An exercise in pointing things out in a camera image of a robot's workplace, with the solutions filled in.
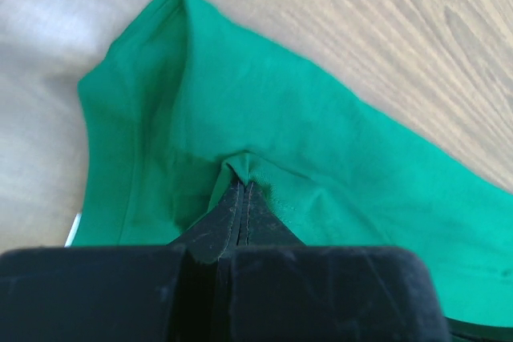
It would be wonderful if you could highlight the green t shirt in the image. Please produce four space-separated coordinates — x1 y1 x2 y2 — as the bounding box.
74 0 512 327

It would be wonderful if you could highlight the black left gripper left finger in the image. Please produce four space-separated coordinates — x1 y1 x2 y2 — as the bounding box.
1 181 244 341

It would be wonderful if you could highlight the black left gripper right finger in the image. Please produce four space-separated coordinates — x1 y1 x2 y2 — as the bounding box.
227 185 450 341

